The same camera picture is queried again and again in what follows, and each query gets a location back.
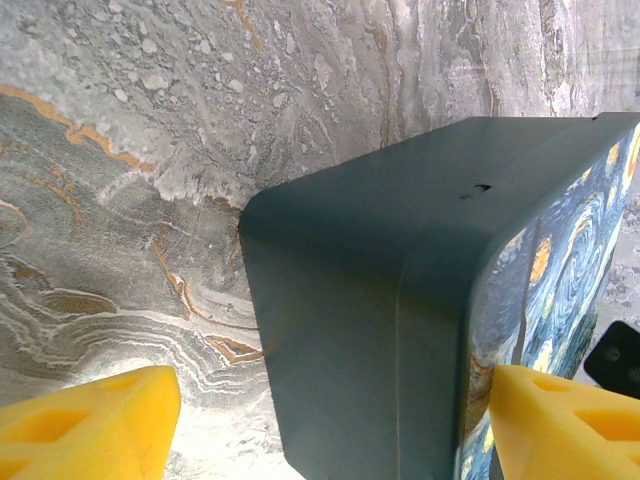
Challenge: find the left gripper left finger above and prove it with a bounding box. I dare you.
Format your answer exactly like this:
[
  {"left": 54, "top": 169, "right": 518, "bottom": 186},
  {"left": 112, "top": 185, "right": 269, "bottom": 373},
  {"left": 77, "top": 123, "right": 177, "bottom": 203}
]
[{"left": 0, "top": 364, "right": 182, "bottom": 480}]

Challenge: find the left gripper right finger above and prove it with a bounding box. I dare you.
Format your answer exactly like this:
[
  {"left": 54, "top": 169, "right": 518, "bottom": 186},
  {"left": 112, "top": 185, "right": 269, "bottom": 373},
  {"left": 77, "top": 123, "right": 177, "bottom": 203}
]
[{"left": 487, "top": 363, "right": 640, "bottom": 480}]

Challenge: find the blue starry night tin box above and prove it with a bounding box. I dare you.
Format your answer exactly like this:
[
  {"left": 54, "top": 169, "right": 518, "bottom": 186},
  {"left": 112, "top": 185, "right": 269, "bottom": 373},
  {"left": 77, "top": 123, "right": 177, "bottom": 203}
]
[{"left": 237, "top": 112, "right": 640, "bottom": 480}]

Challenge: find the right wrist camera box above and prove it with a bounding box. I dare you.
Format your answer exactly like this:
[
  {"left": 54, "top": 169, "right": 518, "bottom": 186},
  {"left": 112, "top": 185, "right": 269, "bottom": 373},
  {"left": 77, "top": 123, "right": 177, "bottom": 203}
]
[{"left": 583, "top": 319, "right": 640, "bottom": 401}]

